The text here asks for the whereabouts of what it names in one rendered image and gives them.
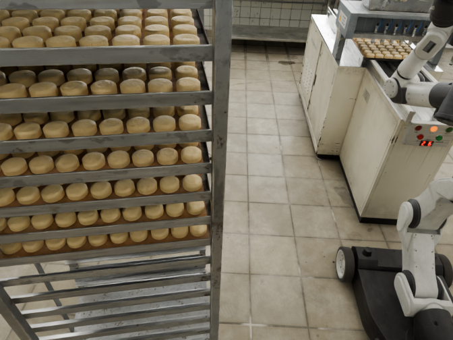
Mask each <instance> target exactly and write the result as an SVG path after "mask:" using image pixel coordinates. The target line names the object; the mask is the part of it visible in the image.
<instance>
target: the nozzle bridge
mask: <svg viewBox="0 0 453 340"><path fill-rule="evenodd" d="M429 15H430V13H413V12H399V11H374V10H368V9H367V8H366V7H365V6H364V5H363V4H362V1H345V0H340V4H339V8H338V13H337V16H336V22H335V24H336V26H337V28H338V30H337V33H336V39H335V42H334V47H333V51H332V55H333V57H334V59H335V60H341V57H342V52H343V49H344V44H345V40H346V39H353V38H372V39H386V40H411V41H421V40H422V39H423V38H424V36H421V33H422V31H423V29H424V27H425V25H427V28H428V27H429V25H430V23H431V20H430V19H429ZM382 18H383V22H382ZM392 19H393V22H392ZM402 19H403V21H402ZM411 20H413V23H412V24H411ZM421 20H423V22H422V25H421ZM401 21H402V25H401V27H400V24H401ZM378 22H379V27H380V24H381V22H382V25H381V27H380V29H379V30H377V34H374V33H373V32H374V30H375V26H376V25H377V23H378ZM391 22H392V25H391V27H390V24H391ZM387 23H389V25H388V28H389V27H390V29H389V30H388V31H387V33H386V34H383V32H384V28H385V26H386V24H387ZM396 24H398V28H399V27H400V29H399V30H398V31H397V32H396V34H395V35H393V34H392V33H393V31H394V28H395V26H396ZM406 24H408V28H407V29H409V26H410V25H411V27H410V29H409V30H408V31H407V32H406V34H405V35H402V32H403V30H404V27H405V26H406ZM416 24H417V25H418V26H417V30H418V29H419V27H420V25H421V27H420V29H419V30H418V31H417V32H416V33H415V35H414V36H412V35H411V34H412V32H413V29H414V27H415V25H416ZM426 34H427V33H425V35H426ZM451 37H452V34H451V35H450V37H449V39H448V40H447V42H446V43H445V45H444V46H443V47H442V48H441V49H440V50H439V51H438V53H437V54H436V55H435V56H434V57H433V58H432V59H431V60H430V61H428V62H429V63H430V64H431V65H437V64H438V62H439V60H440V58H441V56H442V53H443V52H444V49H445V47H446V44H447V43H448V44H450V39H451Z"/></svg>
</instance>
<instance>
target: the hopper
mask: <svg viewBox="0 0 453 340"><path fill-rule="evenodd" d="M362 4H363V5H364V6H365V7H366V8H367V9H368V10H374V11H399V12H413V13H430V12H431V7H432V4H433V0H362Z"/></svg>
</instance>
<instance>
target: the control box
mask: <svg viewBox="0 0 453 340"><path fill-rule="evenodd" d="M418 125H420V126H421V127H422V128H421V130H419V131H416V130H415V128H416V127H417V126H418ZM432 127H437V130H436V131H434V132H432V131H431V128H432ZM447 128H452V131H451V132H446V129H447ZM420 134H422V135H423V136H424V137H423V139H421V140H418V138H417V136H418V135H420ZM438 136H442V137H443V138H442V140H440V141H437V140H436V138H437V137H438ZM452 137H453V126H450V125H446V124H444V123H441V122H439V121H418V120H411V122H410V123H409V125H408V127H407V129H406V132H405V133H404V136H403V138H402V140H401V142H402V144H403V145H414V146H421V144H422V145H423V143H424V142H423V141H425V144H424V146H428V144H429V142H432V143H431V146H437V147H447V146H448V145H449V143H450V141H451V139H452ZM422 142H423V143H422Z"/></svg>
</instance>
